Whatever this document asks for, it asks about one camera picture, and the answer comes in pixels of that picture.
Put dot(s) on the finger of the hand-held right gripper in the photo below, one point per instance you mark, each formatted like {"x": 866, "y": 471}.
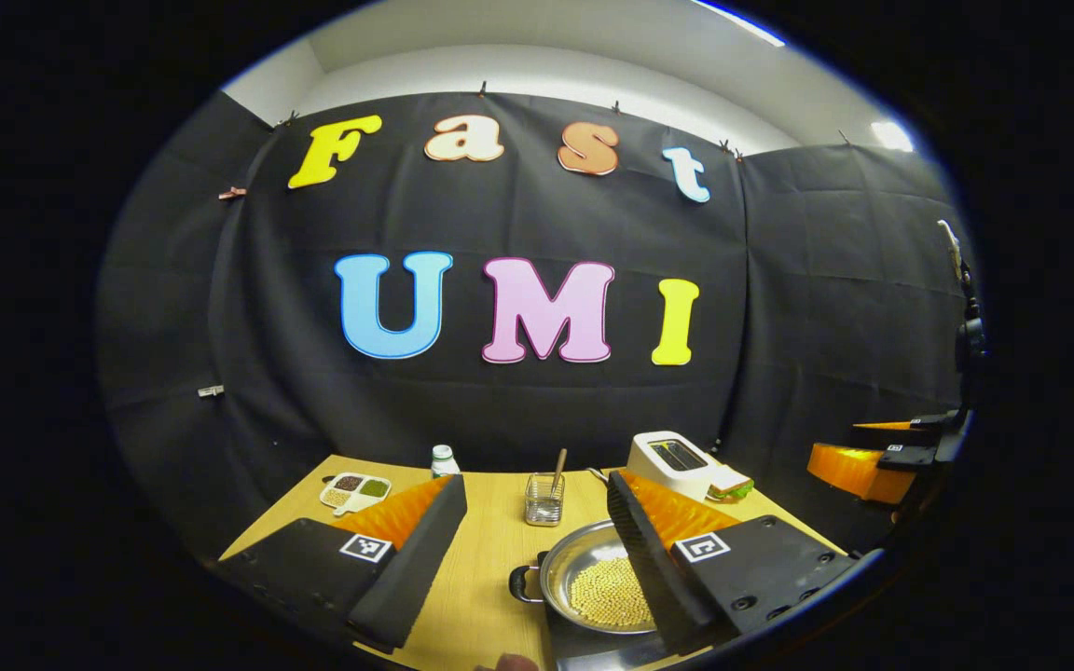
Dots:
{"x": 891, "y": 433}
{"x": 905, "y": 457}

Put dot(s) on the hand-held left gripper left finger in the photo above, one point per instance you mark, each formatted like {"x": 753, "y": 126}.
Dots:
{"x": 406, "y": 578}

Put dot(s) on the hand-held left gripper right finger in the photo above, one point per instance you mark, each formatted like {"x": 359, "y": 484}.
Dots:
{"x": 654, "y": 568}

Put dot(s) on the pile of yellow soybeans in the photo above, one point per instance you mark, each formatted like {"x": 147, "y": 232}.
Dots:
{"x": 607, "y": 596}

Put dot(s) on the black induction cooktop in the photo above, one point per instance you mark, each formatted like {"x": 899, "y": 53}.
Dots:
{"x": 593, "y": 650}

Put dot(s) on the white divided tray of beans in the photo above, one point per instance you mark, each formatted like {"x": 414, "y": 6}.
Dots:
{"x": 355, "y": 489}

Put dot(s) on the white toaster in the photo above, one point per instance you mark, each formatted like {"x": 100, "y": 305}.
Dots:
{"x": 667, "y": 466}

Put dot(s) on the sandwich with lettuce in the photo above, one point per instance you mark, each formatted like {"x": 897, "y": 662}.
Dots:
{"x": 733, "y": 485}

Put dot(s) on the white drink bottle green label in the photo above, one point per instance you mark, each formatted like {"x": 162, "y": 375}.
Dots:
{"x": 445, "y": 461}

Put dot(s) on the wooden stick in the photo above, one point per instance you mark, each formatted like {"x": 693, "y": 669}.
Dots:
{"x": 559, "y": 466}

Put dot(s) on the small ceiling light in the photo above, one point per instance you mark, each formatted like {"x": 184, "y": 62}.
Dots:
{"x": 893, "y": 136}

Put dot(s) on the pink cloth clip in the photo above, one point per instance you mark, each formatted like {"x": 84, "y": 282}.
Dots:
{"x": 232, "y": 193}

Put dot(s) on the row of dark cloth clips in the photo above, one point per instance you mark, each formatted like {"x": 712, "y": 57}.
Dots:
{"x": 482, "y": 89}

